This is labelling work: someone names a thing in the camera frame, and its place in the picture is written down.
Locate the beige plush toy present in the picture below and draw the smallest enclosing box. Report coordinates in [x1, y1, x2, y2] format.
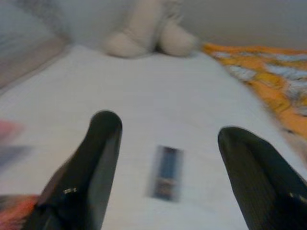
[103, 0, 200, 58]

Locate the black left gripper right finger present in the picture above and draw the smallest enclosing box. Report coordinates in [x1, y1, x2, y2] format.
[217, 126, 307, 230]

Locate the orange yellow cartoon blanket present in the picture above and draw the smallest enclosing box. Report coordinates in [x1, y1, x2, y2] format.
[201, 42, 307, 149]

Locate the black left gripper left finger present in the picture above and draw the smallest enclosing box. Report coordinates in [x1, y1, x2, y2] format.
[24, 110, 123, 230]

